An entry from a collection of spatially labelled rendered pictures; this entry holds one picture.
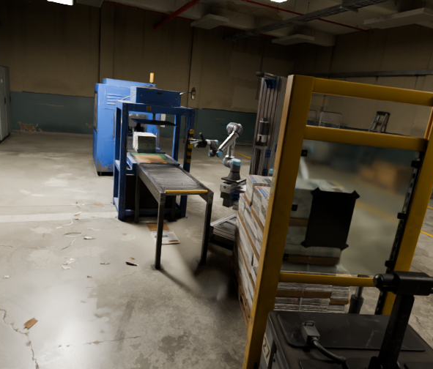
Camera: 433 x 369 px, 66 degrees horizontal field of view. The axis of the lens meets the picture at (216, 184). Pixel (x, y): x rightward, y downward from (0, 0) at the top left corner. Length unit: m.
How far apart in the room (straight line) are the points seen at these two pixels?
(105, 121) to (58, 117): 5.25
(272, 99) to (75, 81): 8.69
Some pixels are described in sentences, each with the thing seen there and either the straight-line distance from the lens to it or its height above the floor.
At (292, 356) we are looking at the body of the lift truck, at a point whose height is 0.79.
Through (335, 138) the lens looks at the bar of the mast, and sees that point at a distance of 1.56.
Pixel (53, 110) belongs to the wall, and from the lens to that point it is 11.80.
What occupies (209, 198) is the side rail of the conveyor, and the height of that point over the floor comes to 0.74.
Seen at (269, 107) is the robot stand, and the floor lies 1.68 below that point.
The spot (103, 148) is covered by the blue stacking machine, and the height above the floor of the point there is 0.57.
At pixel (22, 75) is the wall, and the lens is 11.83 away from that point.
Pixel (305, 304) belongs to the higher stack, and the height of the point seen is 0.56.
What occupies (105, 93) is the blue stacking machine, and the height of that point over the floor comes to 1.59.
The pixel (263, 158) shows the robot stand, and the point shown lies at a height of 1.12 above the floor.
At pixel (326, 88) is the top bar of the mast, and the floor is 1.81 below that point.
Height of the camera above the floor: 1.72
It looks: 15 degrees down
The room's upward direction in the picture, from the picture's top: 6 degrees clockwise
